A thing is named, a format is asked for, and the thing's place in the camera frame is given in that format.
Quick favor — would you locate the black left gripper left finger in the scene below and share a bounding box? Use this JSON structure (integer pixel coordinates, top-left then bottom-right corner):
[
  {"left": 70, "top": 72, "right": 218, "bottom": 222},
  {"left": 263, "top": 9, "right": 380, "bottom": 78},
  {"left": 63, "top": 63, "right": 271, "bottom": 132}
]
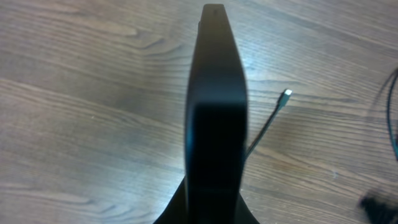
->
[{"left": 154, "top": 178, "right": 188, "bottom": 224}]

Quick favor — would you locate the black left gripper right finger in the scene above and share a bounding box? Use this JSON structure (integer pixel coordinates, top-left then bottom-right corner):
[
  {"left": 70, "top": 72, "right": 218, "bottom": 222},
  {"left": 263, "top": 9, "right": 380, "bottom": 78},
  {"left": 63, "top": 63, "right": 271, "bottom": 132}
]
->
[{"left": 238, "top": 194, "right": 260, "bottom": 224}]

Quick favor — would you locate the black USB charging cable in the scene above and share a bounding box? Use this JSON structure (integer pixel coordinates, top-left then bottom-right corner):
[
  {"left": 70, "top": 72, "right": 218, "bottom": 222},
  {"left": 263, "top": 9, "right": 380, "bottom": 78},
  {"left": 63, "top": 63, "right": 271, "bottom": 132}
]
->
[{"left": 244, "top": 67, "right": 398, "bottom": 162}]

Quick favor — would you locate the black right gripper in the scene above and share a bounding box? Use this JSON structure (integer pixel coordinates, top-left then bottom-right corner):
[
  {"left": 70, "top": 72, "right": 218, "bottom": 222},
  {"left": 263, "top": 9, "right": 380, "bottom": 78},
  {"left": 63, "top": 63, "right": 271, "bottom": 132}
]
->
[{"left": 359, "top": 190, "right": 397, "bottom": 224}]

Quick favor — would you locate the blue Galaxy smartphone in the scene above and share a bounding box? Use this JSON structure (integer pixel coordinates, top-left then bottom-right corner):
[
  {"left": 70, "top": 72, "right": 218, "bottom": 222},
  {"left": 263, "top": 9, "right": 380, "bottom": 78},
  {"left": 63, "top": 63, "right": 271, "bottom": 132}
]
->
[{"left": 185, "top": 4, "right": 248, "bottom": 223}]

